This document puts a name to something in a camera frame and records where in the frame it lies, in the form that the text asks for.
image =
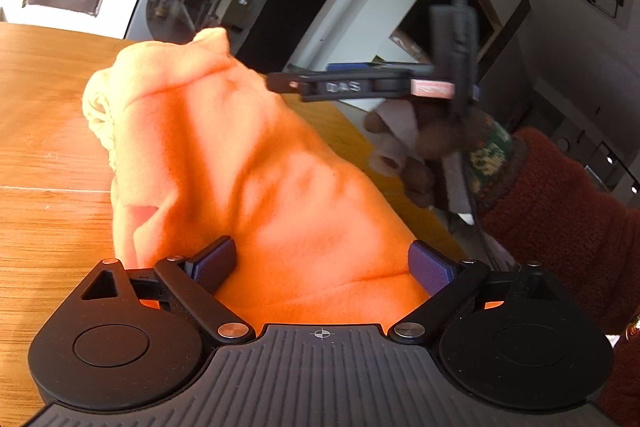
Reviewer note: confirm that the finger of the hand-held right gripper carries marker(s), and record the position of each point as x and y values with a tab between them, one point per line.
340	87

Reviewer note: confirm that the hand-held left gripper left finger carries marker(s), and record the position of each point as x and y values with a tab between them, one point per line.
216	261

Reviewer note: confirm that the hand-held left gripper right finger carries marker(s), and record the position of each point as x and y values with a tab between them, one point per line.
431	271

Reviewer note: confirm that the orange fleece garment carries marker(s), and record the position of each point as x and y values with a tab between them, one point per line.
280	187

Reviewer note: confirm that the person's right forearm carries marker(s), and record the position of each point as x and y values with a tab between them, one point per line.
560	217

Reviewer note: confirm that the person's right hand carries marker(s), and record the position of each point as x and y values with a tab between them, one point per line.
430	142

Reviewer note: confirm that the grey low cabinet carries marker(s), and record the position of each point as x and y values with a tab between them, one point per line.
585	142

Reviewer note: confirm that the open wall cabinet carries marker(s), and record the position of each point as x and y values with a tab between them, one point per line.
450	7

